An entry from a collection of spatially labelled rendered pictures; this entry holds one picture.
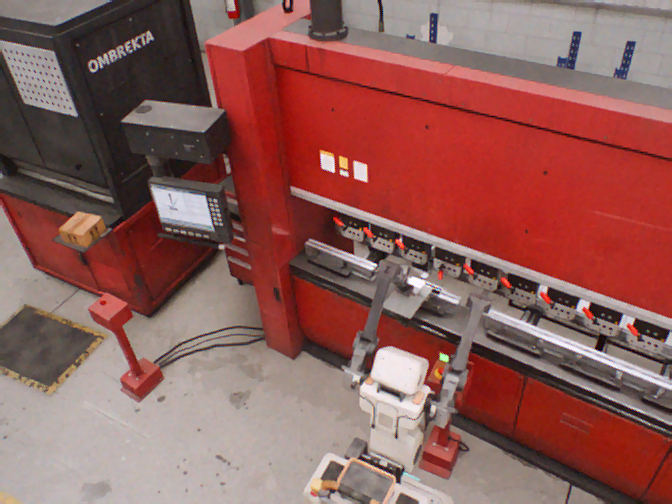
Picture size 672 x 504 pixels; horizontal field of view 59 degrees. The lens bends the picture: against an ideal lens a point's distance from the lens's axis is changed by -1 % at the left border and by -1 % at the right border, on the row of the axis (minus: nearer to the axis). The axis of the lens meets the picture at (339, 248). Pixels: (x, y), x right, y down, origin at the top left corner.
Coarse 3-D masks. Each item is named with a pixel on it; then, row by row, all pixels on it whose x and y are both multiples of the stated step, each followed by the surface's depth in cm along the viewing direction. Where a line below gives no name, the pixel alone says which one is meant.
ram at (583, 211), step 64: (320, 128) 309; (384, 128) 285; (448, 128) 264; (512, 128) 247; (320, 192) 338; (384, 192) 310; (448, 192) 285; (512, 192) 265; (576, 192) 247; (640, 192) 231; (512, 256) 286; (576, 256) 265; (640, 256) 247
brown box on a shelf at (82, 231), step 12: (72, 216) 390; (84, 216) 389; (96, 216) 388; (60, 228) 381; (72, 228) 380; (84, 228) 380; (96, 228) 386; (108, 228) 396; (60, 240) 389; (72, 240) 382; (84, 240) 378; (96, 240) 387; (84, 252) 379
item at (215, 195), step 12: (156, 180) 326; (168, 180) 325; (180, 180) 329; (204, 192) 317; (216, 192) 315; (156, 204) 337; (216, 204) 320; (216, 216) 326; (228, 216) 329; (168, 228) 346; (180, 228) 342; (192, 228) 339; (216, 228) 333; (228, 228) 331; (216, 240) 339; (228, 240) 336
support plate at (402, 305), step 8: (408, 280) 342; (424, 288) 336; (392, 296) 332; (400, 296) 332; (416, 296) 331; (424, 296) 331; (384, 304) 328; (392, 304) 328; (400, 304) 327; (408, 304) 327; (416, 304) 327; (400, 312) 323; (408, 312) 322
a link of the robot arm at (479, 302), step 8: (472, 296) 262; (480, 296) 266; (472, 304) 261; (480, 304) 260; (472, 312) 261; (480, 312) 260; (472, 320) 260; (472, 328) 259; (464, 336) 259; (472, 336) 259; (464, 344) 258; (464, 352) 258; (456, 360) 258; (464, 360) 257; (448, 368) 258; (456, 368) 257; (464, 368) 257; (464, 376) 256; (440, 384) 259; (464, 384) 254
